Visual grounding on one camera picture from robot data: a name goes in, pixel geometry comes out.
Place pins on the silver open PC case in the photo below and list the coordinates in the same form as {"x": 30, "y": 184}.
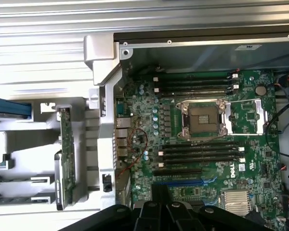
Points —
{"x": 183, "y": 57}

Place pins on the CPU socket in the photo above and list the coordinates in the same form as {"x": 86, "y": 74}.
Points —
{"x": 202, "y": 120}

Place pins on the black expansion slot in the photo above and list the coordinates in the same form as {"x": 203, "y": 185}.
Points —
{"x": 178, "y": 172}

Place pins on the thin metal locking lever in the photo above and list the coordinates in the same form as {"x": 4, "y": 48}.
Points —
{"x": 221, "y": 137}

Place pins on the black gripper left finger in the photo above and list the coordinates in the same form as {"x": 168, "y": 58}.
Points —
{"x": 147, "y": 216}

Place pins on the silver rear port block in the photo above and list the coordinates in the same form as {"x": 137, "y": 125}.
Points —
{"x": 122, "y": 137}

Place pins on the black RAM slot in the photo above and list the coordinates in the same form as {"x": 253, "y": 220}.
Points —
{"x": 200, "y": 146}
{"x": 195, "y": 93}
{"x": 200, "y": 151}
{"x": 200, "y": 162}
{"x": 195, "y": 82}
{"x": 195, "y": 76}
{"x": 195, "y": 88}
{"x": 200, "y": 157}

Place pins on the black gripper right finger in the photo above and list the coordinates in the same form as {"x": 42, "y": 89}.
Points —
{"x": 178, "y": 216}

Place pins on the green graphics card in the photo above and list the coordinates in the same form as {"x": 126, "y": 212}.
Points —
{"x": 67, "y": 144}

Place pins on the blue expansion slot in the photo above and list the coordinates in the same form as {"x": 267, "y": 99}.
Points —
{"x": 183, "y": 182}

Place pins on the silver corner clamp bracket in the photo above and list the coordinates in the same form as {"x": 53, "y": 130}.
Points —
{"x": 100, "y": 55}

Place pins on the silver socket cover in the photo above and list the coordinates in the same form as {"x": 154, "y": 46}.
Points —
{"x": 260, "y": 113}

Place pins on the green Dell motherboard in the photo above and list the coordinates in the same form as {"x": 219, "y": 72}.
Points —
{"x": 255, "y": 154}

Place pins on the round coin cell battery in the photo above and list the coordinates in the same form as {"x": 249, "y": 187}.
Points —
{"x": 260, "y": 90}

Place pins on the black case latch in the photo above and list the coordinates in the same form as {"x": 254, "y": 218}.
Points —
{"x": 106, "y": 183}

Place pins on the white parts rack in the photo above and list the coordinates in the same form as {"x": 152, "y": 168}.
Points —
{"x": 86, "y": 134}

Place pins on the silver finned heat sink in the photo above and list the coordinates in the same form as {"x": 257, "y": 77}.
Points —
{"x": 235, "y": 199}

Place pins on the white label sticker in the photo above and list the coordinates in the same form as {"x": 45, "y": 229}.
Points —
{"x": 248, "y": 47}

